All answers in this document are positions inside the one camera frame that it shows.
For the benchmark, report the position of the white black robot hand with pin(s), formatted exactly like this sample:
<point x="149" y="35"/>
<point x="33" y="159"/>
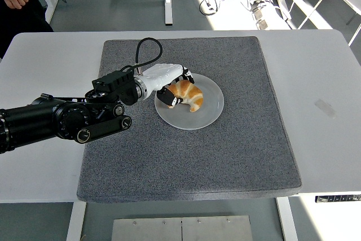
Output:
<point x="160" y="74"/>

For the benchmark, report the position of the golden croissant bread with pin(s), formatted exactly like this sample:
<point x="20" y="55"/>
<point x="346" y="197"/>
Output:
<point x="191" y="94"/>

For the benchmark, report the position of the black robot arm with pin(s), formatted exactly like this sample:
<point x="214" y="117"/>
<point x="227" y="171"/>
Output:
<point x="34" y="117"/>

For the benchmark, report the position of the round pale grey plate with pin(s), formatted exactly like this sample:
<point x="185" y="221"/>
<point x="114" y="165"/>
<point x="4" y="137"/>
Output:
<point x="203" y="117"/>

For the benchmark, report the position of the grey metal plate with screws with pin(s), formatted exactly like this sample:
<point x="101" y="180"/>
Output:
<point x="217" y="228"/>
<point x="146" y="229"/>

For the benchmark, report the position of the person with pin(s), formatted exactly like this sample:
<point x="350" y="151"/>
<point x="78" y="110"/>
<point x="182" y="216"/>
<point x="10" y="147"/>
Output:
<point x="22" y="23"/>

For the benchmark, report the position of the grey speckled mat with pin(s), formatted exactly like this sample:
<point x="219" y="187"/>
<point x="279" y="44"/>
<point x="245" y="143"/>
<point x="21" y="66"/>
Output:
<point x="183" y="162"/>

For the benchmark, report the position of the clear tape strip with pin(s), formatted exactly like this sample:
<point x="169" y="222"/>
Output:
<point x="325" y="109"/>

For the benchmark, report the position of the table height control panel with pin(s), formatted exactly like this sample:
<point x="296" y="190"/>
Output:
<point x="338" y="199"/>

